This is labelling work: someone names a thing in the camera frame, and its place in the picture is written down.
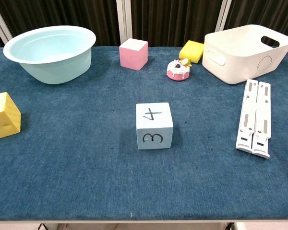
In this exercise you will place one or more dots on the light blue numbered cube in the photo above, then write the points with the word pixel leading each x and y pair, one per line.
pixel 153 129

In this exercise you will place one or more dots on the pink toy donut cake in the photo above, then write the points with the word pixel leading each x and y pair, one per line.
pixel 177 70

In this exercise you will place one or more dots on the pink foam cube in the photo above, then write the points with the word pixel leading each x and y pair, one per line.
pixel 132 57

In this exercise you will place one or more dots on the blue tablecloth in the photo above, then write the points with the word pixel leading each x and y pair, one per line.
pixel 86 155

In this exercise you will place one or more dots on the yellow sponge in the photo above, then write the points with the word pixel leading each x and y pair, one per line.
pixel 190 51

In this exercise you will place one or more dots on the black pleated curtain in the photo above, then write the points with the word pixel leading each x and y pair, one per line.
pixel 172 19

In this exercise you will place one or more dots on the white folding stand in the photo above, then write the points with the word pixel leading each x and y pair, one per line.
pixel 250 112

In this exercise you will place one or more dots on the light blue plastic basin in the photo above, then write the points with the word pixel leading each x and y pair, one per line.
pixel 50 62

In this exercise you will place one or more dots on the white plastic storage bin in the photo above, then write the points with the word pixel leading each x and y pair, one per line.
pixel 240 62

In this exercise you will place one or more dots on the yellow foam cube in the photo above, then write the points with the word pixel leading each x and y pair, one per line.
pixel 2 117

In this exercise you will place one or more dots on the white metal frame post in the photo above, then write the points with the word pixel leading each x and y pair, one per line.
pixel 123 19
pixel 0 24
pixel 223 14

